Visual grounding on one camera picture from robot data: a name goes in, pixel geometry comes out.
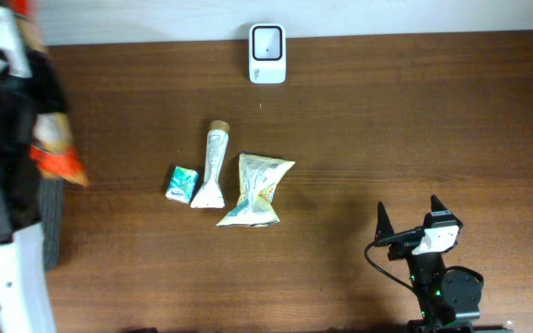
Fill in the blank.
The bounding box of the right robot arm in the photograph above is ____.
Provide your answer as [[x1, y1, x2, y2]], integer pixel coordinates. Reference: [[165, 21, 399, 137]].
[[367, 195, 484, 332]]

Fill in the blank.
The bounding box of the grey mesh basket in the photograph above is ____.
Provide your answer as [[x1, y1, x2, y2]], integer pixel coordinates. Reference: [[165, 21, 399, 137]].
[[38, 179, 64, 271]]

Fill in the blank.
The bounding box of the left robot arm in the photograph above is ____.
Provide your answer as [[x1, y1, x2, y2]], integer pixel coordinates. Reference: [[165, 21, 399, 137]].
[[0, 49, 67, 332]]

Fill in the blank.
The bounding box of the green tissue pack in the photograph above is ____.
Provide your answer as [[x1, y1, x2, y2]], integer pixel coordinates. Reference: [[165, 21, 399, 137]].
[[166, 166, 199, 204]]

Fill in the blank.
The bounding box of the yellow white wipes bag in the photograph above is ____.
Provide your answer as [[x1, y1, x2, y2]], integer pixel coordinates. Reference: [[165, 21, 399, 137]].
[[217, 154, 295, 228]]

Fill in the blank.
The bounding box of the white barcode scanner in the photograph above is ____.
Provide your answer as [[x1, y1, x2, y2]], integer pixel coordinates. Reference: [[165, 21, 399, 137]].
[[248, 23, 287, 84]]

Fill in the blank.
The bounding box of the orange pasta package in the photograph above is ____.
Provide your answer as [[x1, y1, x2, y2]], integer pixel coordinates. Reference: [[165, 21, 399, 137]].
[[8, 0, 90, 187]]

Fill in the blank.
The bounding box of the white tube brown cap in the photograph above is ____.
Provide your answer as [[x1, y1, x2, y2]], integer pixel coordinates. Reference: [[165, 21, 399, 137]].
[[191, 120, 229, 208]]

